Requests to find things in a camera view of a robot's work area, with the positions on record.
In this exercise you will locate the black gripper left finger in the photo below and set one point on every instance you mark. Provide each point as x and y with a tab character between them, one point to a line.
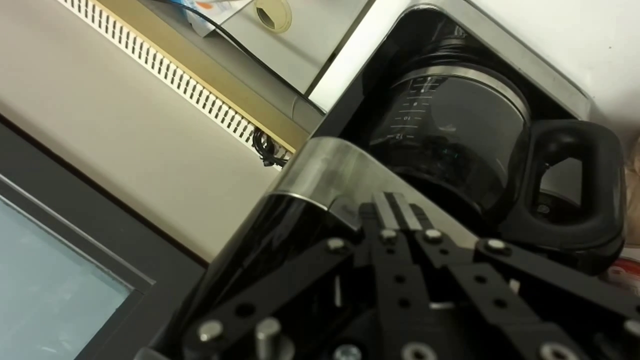
300	286

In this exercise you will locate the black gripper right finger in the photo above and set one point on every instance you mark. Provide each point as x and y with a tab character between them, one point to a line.
492	292

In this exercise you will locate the black silver coffeemaker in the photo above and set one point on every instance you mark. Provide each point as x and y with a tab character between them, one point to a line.
320	176

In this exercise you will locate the black framed monitor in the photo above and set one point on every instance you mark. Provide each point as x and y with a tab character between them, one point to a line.
61	267

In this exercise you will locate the white perforated strip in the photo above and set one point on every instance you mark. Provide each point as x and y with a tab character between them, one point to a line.
167	70

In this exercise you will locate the beige tape roll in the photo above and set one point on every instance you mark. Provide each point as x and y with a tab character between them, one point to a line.
273	13

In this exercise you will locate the white blue paper packet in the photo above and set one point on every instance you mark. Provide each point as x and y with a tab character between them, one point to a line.
210	13

